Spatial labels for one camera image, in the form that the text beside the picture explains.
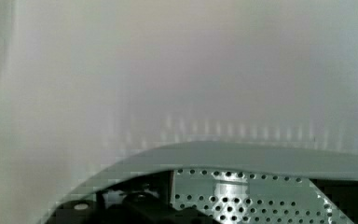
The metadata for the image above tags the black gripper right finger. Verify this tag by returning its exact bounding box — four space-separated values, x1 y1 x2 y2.
311 179 358 224

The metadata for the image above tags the green plastic strainer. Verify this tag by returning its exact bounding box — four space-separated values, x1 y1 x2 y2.
37 142 358 224

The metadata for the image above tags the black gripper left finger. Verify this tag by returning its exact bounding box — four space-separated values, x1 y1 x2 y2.
45 171 221 224

